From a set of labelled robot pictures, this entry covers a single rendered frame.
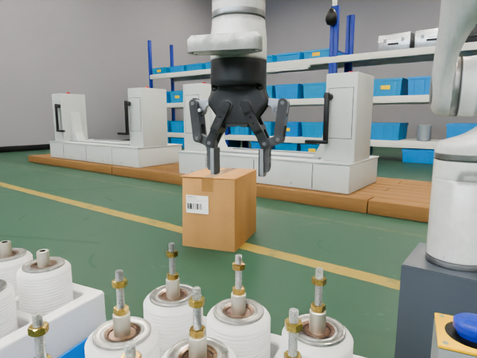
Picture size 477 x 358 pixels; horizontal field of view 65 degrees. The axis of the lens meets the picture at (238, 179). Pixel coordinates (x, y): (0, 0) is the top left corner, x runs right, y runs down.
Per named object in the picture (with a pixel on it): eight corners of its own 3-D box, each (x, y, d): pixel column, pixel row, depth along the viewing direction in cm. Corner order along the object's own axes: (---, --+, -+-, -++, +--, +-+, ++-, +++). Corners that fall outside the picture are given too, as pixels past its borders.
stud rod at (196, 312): (192, 346, 45) (190, 288, 44) (197, 342, 46) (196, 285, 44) (197, 349, 44) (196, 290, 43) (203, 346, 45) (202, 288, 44)
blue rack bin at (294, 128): (290, 135, 594) (291, 121, 590) (312, 136, 572) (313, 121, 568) (275, 136, 554) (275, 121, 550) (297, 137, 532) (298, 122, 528)
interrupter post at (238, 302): (248, 315, 55) (248, 295, 54) (233, 319, 54) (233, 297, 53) (243, 308, 57) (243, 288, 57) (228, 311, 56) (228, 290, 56)
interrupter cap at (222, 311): (272, 321, 53) (272, 317, 53) (222, 332, 51) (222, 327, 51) (251, 297, 60) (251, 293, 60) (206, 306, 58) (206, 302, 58)
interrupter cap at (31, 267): (47, 257, 78) (47, 253, 78) (73, 263, 75) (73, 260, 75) (13, 270, 71) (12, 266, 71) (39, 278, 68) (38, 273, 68)
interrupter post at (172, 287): (173, 293, 62) (172, 273, 62) (183, 296, 61) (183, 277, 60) (162, 297, 60) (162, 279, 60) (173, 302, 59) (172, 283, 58)
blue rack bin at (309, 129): (316, 136, 570) (316, 121, 566) (340, 136, 547) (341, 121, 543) (300, 137, 531) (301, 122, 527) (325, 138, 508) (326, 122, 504)
